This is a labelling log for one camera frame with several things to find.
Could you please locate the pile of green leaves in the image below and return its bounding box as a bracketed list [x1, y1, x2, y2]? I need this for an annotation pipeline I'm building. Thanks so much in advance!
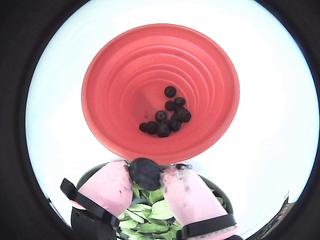
[116, 181, 227, 240]

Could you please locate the red collapsible silicone cup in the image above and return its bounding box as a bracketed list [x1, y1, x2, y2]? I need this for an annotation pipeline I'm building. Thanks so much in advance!
[81, 23, 240, 162]

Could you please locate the dark grey round bowl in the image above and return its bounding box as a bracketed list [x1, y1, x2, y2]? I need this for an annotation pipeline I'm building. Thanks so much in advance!
[76, 162, 235, 240]

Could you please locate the pink-tipped black gripper finger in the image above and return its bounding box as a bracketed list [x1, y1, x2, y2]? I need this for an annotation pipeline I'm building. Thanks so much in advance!
[60, 161, 135, 240]
[159, 163, 245, 240]

